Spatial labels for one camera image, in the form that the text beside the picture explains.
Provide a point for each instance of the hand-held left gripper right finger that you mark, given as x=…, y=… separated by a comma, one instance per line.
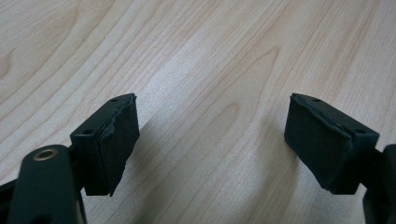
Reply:
x=327, y=143

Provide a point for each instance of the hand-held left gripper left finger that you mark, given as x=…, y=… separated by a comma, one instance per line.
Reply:
x=109, y=146

